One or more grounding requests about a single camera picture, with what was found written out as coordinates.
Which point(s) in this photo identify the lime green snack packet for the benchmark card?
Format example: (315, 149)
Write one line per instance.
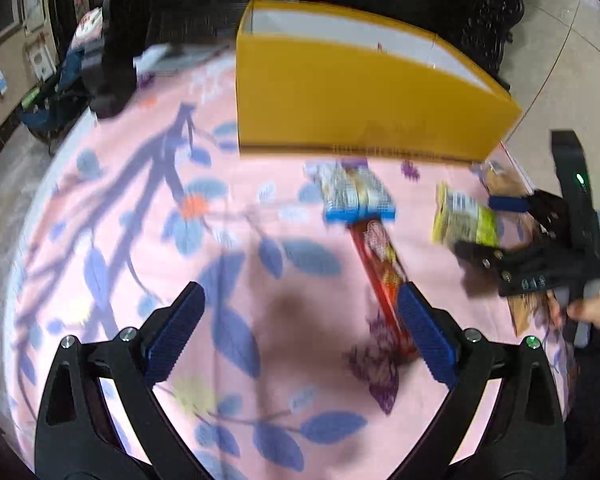
(467, 222)

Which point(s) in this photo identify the blue white snack packet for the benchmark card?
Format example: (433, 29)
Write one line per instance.
(355, 192)

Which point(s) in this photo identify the clear bread bun packet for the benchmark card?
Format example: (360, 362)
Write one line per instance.
(505, 182)

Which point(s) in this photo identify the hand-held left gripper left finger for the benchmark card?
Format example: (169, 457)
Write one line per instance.
(175, 335)

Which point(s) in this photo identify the dark carved wooden furniture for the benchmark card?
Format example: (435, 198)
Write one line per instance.
(500, 15)

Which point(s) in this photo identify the white cloth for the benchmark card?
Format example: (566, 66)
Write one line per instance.
(155, 55)

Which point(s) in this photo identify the yellow cardboard box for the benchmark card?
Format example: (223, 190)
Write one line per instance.
(330, 105)

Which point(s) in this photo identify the long red snack packet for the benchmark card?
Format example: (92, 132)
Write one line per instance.
(382, 265)

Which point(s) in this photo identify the white framed picture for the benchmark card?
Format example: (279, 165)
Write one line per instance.
(40, 60)

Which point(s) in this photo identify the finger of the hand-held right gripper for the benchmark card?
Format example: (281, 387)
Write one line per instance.
(507, 203)
(485, 257)

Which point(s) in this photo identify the pink floral blanket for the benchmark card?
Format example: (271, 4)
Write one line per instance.
(260, 210)

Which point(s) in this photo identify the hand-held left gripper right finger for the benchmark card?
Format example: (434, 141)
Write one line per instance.
(425, 335)

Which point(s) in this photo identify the blue folding chair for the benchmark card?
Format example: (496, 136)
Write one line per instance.
(60, 95)

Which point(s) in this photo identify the patterned cloth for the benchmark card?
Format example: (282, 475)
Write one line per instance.
(87, 27)

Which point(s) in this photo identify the long brown snack packet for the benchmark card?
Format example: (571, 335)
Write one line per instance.
(530, 310)

